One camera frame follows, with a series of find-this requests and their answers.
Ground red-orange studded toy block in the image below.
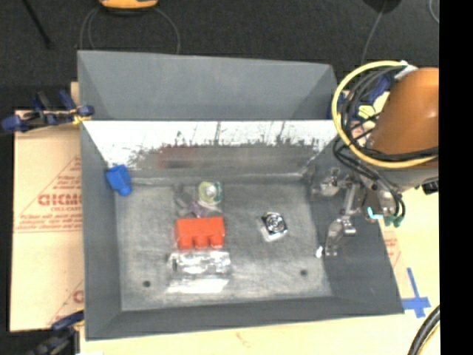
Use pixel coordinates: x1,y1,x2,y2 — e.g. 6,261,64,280
174,216,227,251

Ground clear packet with silver contents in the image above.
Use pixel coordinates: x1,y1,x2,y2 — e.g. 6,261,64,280
166,250,234,295

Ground clear plastic wrap purple print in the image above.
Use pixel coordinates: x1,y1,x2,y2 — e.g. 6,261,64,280
174,189,222,220

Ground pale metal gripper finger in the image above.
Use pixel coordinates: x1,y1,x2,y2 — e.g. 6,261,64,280
309,167,345,200
324,215,358,257

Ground blue plastic piece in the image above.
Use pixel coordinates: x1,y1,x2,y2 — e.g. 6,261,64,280
104,164,133,197

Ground clear glass with green lid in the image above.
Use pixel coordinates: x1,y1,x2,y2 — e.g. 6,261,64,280
197,180,225,207

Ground grey metal bin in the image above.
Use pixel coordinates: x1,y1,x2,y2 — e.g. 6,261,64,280
76,50,405,342

